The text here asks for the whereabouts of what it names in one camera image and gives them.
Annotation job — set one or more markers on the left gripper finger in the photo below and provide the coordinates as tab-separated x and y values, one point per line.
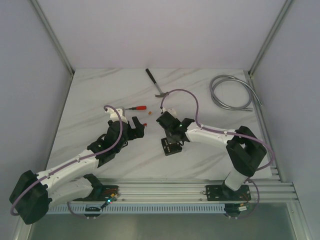
135	133
137	125

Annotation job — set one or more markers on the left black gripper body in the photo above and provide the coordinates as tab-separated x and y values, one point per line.
136	127

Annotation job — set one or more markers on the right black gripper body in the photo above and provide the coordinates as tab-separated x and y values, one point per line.
168	133

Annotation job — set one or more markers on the black fuse box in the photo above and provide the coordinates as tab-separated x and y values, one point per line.
170	148

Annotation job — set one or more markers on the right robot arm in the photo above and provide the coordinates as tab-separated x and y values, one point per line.
245	153

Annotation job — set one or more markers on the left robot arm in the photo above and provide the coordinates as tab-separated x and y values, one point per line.
36	193

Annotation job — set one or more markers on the red handled screwdriver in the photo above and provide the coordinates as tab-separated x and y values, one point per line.
137	108

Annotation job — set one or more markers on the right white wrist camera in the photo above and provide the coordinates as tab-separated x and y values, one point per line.
169	110

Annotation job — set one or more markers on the claw hammer black handle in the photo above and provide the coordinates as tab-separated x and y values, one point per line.
161	93

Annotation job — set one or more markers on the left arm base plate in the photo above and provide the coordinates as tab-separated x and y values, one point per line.
99	194

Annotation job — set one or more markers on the slotted grey cable duct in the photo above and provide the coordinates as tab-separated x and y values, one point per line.
144	208

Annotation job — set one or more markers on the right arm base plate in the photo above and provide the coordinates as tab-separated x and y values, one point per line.
223	193

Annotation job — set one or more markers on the aluminium front rail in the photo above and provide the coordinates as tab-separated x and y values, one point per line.
192	190

